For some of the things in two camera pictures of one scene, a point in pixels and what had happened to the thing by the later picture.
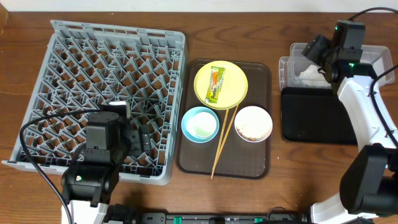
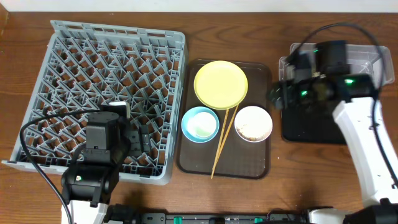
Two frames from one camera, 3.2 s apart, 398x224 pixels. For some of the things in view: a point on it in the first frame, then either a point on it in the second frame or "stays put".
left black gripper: x=140 y=140 stays put
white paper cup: x=201 y=124 stays put
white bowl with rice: x=253 y=124 stays put
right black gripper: x=324 y=60 → x=277 y=96
